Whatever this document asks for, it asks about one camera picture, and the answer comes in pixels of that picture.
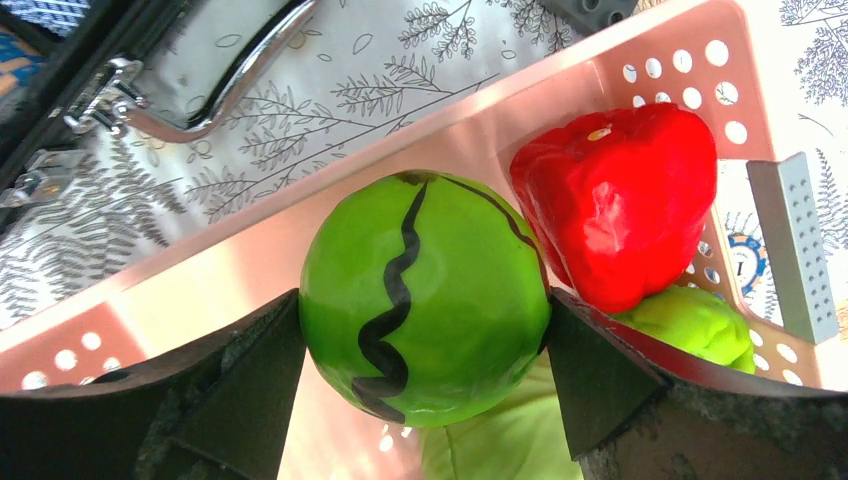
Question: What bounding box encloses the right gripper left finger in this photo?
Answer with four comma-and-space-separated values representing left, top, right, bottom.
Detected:
1, 290, 305, 479

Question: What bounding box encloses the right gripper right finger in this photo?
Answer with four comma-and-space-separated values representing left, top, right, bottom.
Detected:
547, 288, 847, 479

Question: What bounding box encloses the green toy cabbage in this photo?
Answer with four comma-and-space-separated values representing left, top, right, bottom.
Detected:
418, 353, 583, 480

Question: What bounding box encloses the red toy pepper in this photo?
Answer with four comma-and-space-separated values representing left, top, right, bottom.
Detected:
509, 103, 718, 313

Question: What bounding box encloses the green toy watermelon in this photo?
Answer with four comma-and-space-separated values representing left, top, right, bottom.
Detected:
299, 170, 552, 428

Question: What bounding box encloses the black poker chip case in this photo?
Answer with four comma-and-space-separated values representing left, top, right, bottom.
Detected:
1, 1, 319, 227

